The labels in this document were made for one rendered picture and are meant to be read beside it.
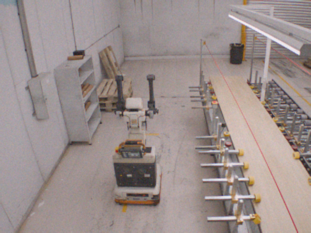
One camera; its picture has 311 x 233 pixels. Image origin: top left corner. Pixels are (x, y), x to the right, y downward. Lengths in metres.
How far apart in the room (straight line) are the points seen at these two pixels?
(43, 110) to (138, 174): 1.68
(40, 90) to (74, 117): 1.27
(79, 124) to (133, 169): 1.95
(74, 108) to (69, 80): 0.54
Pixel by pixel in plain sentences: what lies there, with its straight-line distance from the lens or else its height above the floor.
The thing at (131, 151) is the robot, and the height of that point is 0.93.
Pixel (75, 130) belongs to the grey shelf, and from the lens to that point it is 5.11.
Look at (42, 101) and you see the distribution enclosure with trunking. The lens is 3.98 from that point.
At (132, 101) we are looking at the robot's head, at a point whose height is 1.35.
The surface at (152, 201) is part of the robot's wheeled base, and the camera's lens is 3.64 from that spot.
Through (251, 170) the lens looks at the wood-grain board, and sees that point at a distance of 2.96.
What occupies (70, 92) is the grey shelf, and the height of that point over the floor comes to 1.09.
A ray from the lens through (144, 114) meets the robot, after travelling 3.36.
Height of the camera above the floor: 2.70
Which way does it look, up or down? 27 degrees down
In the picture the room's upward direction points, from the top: 3 degrees counter-clockwise
